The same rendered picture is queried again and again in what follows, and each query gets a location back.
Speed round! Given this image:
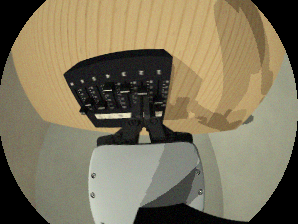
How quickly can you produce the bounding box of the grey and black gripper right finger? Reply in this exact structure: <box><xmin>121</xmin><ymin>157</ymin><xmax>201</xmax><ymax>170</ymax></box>
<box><xmin>143</xmin><ymin>94</ymin><xmax>193</xmax><ymax>143</ymax></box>

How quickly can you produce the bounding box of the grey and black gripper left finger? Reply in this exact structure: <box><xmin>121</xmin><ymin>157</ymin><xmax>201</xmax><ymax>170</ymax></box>
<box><xmin>97</xmin><ymin>94</ymin><xmax>144</xmax><ymax>146</ymax></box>

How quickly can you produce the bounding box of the black lighting desk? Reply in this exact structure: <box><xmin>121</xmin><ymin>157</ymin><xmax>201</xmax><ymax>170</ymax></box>
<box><xmin>63</xmin><ymin>49</ymin><xmax>173</xmax><ymax>128</ymax></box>

